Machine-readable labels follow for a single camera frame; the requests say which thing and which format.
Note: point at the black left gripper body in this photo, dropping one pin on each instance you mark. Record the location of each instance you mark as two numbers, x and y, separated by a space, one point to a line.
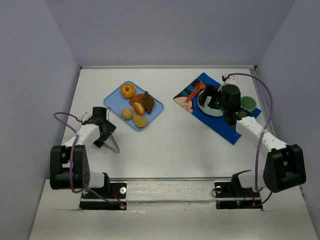
105 133

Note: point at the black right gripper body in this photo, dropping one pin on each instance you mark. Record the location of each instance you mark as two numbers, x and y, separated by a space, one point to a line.
206 95

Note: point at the metal kitchen tongs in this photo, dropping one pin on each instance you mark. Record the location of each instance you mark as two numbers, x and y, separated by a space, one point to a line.
113 142

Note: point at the dark brown croissant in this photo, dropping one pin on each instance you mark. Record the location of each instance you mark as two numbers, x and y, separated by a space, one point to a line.
148 102

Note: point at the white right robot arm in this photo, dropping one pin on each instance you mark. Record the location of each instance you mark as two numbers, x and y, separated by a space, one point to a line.
284 166

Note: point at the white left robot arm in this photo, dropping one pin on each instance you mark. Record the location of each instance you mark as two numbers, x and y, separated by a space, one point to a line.
69 165

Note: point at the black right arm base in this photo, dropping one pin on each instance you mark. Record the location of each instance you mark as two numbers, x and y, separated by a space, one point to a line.
227 197

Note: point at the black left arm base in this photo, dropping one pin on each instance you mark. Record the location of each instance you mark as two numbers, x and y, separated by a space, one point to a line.
112 200

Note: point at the seeded tan bread slice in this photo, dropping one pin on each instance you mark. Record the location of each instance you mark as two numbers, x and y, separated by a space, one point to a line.
140 121

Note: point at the orange bread roll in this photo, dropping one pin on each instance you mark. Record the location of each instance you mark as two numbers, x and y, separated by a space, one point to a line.
138 108

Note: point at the orange brown flat bread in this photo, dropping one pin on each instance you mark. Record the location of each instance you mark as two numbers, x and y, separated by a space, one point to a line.
137 99

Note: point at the orange plastic fork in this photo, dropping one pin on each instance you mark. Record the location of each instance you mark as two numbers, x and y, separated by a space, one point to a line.
198 87

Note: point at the pale green flower plate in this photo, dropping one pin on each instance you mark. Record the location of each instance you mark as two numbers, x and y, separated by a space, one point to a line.
206 109

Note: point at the blue cartoon placemat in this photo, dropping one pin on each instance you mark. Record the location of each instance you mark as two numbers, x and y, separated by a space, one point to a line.
218 124

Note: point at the small tan round bun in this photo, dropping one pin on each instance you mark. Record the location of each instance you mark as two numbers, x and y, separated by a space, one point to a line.
127 114

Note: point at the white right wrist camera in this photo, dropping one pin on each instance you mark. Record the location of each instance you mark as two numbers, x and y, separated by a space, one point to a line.
227 80

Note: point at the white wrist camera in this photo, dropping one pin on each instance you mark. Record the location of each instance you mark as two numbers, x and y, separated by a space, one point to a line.
86 116
227 80

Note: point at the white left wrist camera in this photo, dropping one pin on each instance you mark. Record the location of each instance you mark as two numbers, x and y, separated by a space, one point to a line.
86 116

